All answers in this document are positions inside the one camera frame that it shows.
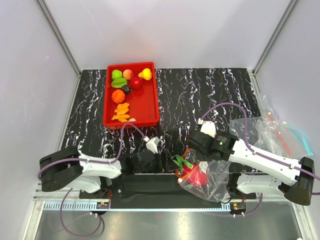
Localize dark mangosteen toy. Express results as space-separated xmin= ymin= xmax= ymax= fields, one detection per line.
xmin=121 ymin=84 xmax=132 ymax=95

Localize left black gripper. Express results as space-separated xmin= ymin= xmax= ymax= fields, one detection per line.
xmin=134 ymin=148 xmax=179 ymax=174

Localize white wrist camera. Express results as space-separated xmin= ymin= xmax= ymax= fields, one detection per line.
xmin=143 ymin=136 xmax=160 ymax=154
xmin=197 ymin=118 xmax=216 ymax=138

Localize red plastic tray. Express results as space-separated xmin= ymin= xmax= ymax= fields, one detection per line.
xmin=102 ymin=62 xmax=160 ymax=130

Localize pink dragon fruit toy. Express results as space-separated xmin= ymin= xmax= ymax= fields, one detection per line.
xmin=172 ymin=155 xmax=208 ymax=187

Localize clear bag orange zipper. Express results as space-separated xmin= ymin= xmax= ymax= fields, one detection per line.
xmin=171 ymin=148 xmax=232 ymax=203

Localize red apple toy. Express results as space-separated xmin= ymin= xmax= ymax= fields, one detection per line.
xmin=130 ymin=76 xmax=143 ymax=90

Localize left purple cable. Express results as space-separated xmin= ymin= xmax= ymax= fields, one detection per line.
xmin=37 ymin=122 xmax=150 ymax=237

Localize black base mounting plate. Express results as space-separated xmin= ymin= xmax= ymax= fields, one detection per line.
xmin=78 ymin=172 xmax=257 ymax=210

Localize white slotted cable duct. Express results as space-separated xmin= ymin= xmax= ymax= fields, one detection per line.
xmin=43 ymin=200 xmax=231 ymax=212

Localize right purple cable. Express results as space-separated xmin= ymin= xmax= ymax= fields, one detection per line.
xmin=199 ymin=102 xmax=320 ymax=217

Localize purple cable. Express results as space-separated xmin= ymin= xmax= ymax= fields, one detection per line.
xmin=199 ymin=102 xmax=320 ymax=217
xmin=37 ymin=122 xmax=150 ymax=237

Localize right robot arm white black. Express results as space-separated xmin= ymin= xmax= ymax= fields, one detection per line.
xmin=186 ymin=129 xmax=315 ymax=206

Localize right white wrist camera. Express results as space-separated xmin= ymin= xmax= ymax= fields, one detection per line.
xmin=197 ymin=118 xmax=216 ymax=138

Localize green bumpy fruit toy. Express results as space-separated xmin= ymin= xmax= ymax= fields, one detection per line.
xmin=111 ymin=69 xmax=123 ymax=80

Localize orange ginger root toy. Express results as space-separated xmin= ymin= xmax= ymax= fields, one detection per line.
xmin=111 ymin=102 xmax=130 ymax=123

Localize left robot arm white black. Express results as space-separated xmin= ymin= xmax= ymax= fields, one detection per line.
xmin=37 ymin=147 xmax=161 ymax=198

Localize right aluminium frame post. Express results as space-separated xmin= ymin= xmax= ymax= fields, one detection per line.
xmin=252 ymin=0 xmax=300 ymax=76

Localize left aluminium frame post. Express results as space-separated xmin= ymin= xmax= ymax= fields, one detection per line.
xmin=35 ymin=0 xmax=82 ymax=77

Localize aluminium frame post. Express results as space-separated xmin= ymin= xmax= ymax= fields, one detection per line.
xmin=35 ymin=0 xmax=82 ymax=77
xmin=252 ymin=0 xmax=300 ymax=76

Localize spare zip bags pile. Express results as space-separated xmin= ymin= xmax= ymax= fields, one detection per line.
xmin=229 ymin=96 xmax=313 ymax=160

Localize green starfruit toy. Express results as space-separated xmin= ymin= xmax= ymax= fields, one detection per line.
xmin=111 ymin=77 xmax=128 ymax=89

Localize peach toy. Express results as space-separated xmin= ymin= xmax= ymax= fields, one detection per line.
xmin=122 ymin=69 xmax=134 ymax=81

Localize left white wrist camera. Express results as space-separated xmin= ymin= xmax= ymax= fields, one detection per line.
xmin=143 ymin=136 xmax=160 ymax=154

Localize orange pumpkin toy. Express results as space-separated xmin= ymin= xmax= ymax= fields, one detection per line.
xmin=111 ymin=89 xmax=126 ymax=104

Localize yellow pear toy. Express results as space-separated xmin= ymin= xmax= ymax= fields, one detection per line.
xmin=138 ymin=68 xmax=153 ymax=81

